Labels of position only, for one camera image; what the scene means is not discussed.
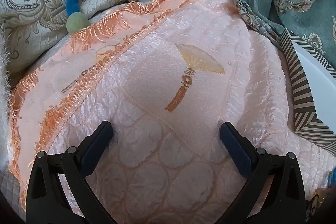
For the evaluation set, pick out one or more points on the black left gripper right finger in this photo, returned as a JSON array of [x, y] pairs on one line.
[[274, 188]]

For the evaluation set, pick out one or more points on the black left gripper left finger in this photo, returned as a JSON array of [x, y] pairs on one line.
[[46, 201]]

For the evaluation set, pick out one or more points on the striped jewelry box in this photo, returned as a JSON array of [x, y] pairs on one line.
[[312, 81]]

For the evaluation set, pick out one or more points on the pink quilted bedspread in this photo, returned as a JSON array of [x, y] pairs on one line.
[[166, 75]]

